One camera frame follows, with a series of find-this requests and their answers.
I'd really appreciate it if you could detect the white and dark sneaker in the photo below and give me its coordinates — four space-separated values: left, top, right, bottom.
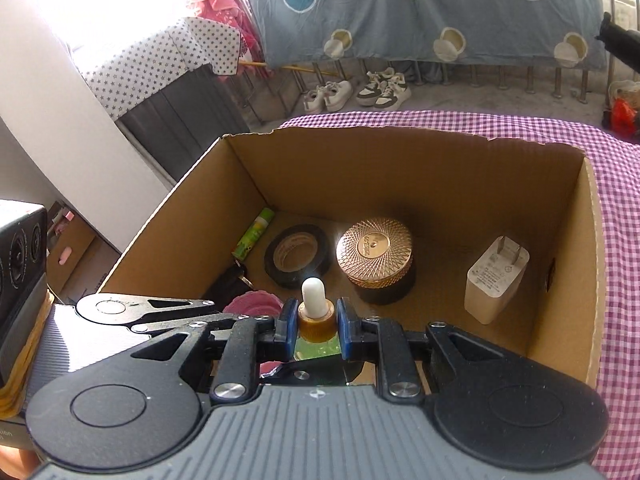
356 71 396 107
374 74 412 110

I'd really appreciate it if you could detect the black padded cushion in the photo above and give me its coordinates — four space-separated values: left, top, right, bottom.
594 11 640 73

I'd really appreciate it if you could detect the green dropper bottle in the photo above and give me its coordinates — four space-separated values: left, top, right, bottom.
295 277 346 361

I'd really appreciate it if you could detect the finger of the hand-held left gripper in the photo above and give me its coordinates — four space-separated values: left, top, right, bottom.
131 299 238 336

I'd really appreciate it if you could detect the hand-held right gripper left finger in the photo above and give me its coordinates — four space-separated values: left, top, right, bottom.
130 299 301 403

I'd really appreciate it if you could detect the red plastic toy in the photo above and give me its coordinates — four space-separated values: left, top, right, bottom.
606 97 637 137

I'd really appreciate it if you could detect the white star-dotted cloth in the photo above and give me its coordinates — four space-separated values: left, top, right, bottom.
80 17 241 121

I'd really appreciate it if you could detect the purple checkered tablecloth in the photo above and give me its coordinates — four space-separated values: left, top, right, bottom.
277 110 640 480

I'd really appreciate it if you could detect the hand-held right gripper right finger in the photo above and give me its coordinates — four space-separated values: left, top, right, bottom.
337 299 506 403

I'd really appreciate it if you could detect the black tape roll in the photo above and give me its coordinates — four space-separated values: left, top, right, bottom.
263 225 330 289

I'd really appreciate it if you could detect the dark slatted cabinet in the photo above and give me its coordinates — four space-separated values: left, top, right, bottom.
115 62 251 186

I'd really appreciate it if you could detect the blue blanket with circles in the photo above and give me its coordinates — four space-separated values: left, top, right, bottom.
235 0 608 71

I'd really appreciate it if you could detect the white charger plug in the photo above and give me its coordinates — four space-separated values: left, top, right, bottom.
464 236 531 326

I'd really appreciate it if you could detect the green lip balm tube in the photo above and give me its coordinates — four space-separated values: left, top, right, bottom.
231 208 275 261

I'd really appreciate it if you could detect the gold-lid black jar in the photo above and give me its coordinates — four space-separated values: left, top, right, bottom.
335 216 417 306

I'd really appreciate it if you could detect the small open cardboard box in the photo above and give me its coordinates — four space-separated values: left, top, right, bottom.
45 202 123 306

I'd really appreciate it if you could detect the pink collapsible cup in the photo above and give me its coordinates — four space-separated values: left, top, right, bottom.
221 290 282 321

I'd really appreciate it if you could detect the brown cardboard box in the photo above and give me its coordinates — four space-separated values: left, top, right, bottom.
95 125 606 388

